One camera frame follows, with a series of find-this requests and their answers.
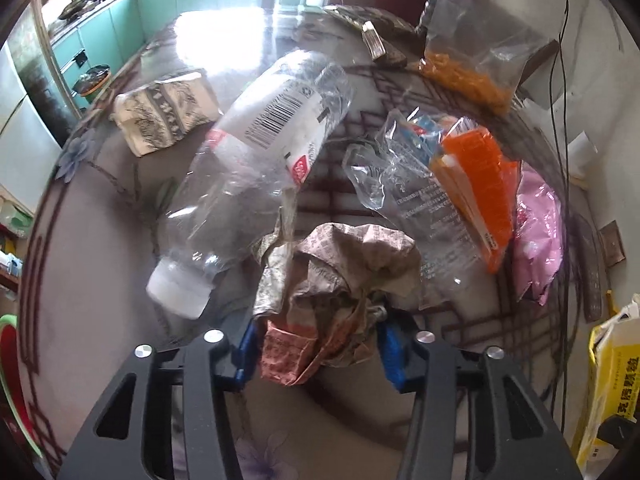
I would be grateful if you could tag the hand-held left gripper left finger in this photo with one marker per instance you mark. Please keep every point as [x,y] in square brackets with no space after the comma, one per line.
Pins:
[245,350]

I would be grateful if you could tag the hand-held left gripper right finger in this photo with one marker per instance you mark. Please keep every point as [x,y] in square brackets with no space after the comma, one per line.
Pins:
[395,355]

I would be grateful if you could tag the printed paper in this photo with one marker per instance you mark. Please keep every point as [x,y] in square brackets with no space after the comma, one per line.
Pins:
[340,270]

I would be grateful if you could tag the clear plastic bottle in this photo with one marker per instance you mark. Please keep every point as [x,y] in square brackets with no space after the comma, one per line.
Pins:
[250,160]

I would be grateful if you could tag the red bucket with green rim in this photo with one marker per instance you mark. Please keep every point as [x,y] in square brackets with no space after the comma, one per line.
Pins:
[10,360]

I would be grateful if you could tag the black white patterned wrapper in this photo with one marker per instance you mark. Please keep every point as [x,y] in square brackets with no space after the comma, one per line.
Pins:
[160,110]

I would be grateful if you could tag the green trash bin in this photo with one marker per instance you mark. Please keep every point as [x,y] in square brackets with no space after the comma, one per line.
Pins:
[92,85]

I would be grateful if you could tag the clear plastic wrapper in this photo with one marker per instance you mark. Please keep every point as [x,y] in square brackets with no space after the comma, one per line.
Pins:
[415,200]

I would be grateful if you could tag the pink plastic bag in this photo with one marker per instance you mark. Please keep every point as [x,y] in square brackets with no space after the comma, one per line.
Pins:
[537,230]

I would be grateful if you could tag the orange snack packet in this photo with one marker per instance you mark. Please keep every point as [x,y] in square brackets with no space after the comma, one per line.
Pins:
[475,170]

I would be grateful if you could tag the yellow white plastic bag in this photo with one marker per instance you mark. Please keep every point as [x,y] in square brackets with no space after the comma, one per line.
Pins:
[612,375]

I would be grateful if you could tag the small wooden plaque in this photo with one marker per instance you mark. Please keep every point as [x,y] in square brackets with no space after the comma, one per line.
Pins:
[612,245]

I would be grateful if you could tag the white refrigerator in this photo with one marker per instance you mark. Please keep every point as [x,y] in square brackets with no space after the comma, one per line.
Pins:
[25,135]

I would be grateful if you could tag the zip bag of orange snacks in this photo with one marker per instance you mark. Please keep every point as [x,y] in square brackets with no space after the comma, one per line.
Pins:
[475,40]

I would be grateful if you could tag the dark patterned box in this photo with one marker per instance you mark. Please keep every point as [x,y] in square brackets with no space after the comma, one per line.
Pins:
[350,14]

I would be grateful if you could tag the teal lower kitchen cabinets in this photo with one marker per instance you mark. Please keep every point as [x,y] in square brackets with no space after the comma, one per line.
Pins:
[175,0]

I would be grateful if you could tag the black wok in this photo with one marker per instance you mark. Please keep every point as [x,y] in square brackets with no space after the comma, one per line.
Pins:
[75,8]

